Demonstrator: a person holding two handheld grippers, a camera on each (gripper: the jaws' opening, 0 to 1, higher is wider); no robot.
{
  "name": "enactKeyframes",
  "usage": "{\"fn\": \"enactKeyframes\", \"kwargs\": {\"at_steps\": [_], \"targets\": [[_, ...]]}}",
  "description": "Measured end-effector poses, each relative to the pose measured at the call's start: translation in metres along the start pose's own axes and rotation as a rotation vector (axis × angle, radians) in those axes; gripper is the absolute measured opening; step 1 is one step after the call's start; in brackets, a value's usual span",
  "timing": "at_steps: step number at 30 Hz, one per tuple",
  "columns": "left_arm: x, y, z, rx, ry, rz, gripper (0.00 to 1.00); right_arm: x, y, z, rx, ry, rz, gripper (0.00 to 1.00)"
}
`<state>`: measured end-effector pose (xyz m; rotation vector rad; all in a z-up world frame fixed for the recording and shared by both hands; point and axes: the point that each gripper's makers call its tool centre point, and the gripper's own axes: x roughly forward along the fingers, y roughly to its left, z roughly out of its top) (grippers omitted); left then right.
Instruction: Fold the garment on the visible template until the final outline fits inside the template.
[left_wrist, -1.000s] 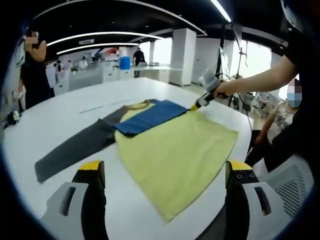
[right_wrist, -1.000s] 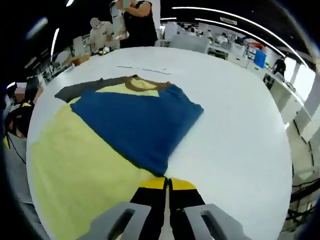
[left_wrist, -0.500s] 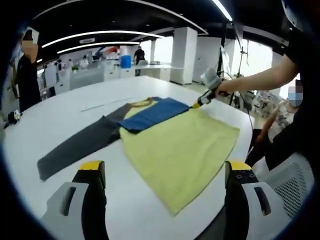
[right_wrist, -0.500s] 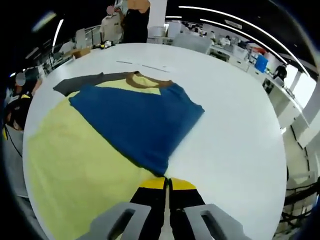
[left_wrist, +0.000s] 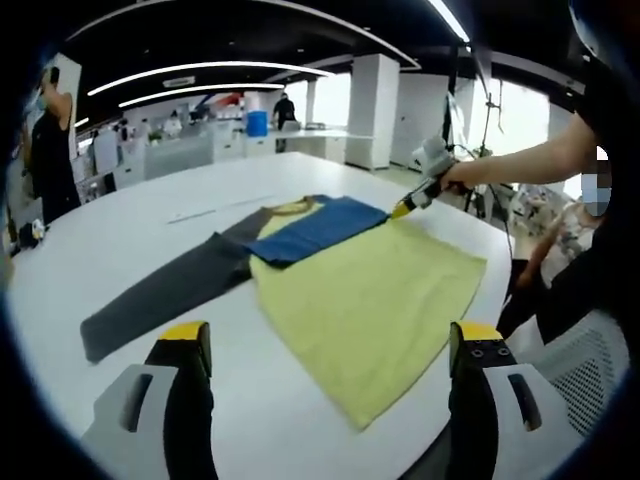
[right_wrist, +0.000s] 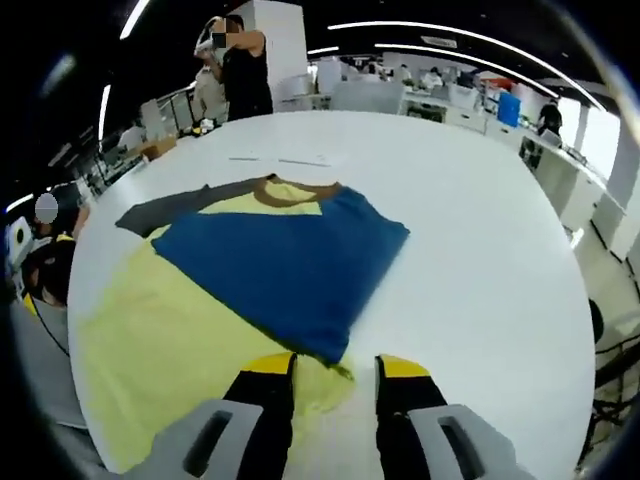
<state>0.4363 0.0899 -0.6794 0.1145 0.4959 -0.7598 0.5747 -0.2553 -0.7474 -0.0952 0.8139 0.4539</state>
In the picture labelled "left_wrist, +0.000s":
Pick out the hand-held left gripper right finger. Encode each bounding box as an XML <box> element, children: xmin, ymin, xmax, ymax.
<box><xmin>446</xmin><ymin>321</ymin><xmax>586</xmax><ymax>480</ymax></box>

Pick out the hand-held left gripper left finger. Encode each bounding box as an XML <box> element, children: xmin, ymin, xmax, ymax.
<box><xmin>79</xmin><ymin>321</ymin><xmax>219</xmax><ymax>480</ymax></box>

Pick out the yellow blue grey garment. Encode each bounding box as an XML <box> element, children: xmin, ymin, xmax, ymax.
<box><xmin>79</xmin><ymin>194</ymin><xmax>489</xmax><ymax>432</ymax></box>

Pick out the person's right hand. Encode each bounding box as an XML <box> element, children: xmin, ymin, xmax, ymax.
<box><xmin>438</xmin><ymin>160</ymin><xmax>484</xmax><ymax>195</ymax></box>

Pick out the black tripod stand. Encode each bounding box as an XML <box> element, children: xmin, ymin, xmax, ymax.
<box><xmin>443</xmin><ymin>44</ymin><xmax>507</xmax><ymax>221</ymax></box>

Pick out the white mesh office chair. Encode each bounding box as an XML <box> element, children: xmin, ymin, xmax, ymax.
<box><xmin>507</xmin><ymin>308</ymin><xmax>632</xmax><ymax>439</ymax></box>

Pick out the blue bin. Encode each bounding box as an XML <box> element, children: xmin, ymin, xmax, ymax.
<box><xmin>246</xmin><ymin>110</ymin><xmax>271</xmax><ymax>138</ymax></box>

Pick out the black yellow device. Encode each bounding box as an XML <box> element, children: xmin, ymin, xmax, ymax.
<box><xmin>17</xmin><ymin>219</ymin><xmax>50</xmax><ymax>250</ymax></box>

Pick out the white desk partition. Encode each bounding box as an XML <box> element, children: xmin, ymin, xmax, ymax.
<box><xmin>143</xmin><ymin>134</ymin><xmax>214</xmax><ymax>179</ymax></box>

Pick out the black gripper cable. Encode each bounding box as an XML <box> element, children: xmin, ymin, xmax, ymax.
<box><xmin>452</xmin><ymin>182</ymin><xmax>516</xmax><ymax>306</ymax></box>

